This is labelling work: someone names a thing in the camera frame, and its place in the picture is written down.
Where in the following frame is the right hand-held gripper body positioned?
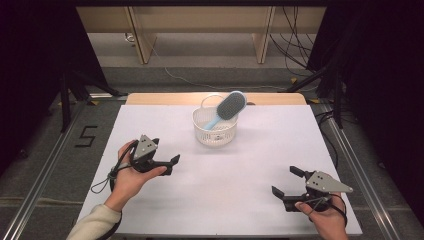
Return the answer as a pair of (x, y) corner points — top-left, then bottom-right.
(283, 170), (354, 213)

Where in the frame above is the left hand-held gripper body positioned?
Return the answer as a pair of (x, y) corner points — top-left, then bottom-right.
(130, 134), (174, 177)

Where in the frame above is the white plastic basket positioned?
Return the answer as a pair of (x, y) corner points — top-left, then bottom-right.
(192, 94), (240, 147)

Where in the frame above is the blue hairbrush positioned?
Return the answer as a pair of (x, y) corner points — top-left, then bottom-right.
(203, 90), (248, 131)

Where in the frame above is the person's left hand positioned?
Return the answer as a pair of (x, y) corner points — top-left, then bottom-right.
(104, 139), (168, 212)

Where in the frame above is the person's right hand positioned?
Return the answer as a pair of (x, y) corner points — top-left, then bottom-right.
(293, 193), (350, 240)

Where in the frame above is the wooden table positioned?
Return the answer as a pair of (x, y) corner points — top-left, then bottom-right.
(125, 92), (308, 106)

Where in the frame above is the white table sheet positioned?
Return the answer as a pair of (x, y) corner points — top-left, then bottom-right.
(73, 104), (363, 236)

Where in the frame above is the black metal stand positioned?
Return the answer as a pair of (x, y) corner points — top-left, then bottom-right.
(59, 70), (128, 134)
(285, 64), (345, 130)

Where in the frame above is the black curtain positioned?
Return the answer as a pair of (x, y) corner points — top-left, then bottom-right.
(305, 0), (424, 228)
(0, 0), (108, 174)

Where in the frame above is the beige wooden desk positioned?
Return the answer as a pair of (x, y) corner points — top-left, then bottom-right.
(76, 5), (327, 65)

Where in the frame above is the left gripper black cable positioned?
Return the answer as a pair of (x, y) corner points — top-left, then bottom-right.
(90, 139), (139, 240)

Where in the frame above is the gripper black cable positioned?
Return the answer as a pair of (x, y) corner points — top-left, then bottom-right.
(307, 194), (348, 226)
(90, 139), (139, 240)

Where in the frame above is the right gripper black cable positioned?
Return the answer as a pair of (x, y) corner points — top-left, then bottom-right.
(307, 194), (348, 226)

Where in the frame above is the aluminium floor rail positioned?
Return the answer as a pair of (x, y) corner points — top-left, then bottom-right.
(319, 103), (401, 240)
(1, 99), (88, 240)

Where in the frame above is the bundle of black cables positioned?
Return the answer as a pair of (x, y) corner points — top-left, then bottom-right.
(269, 5), (317, 77)

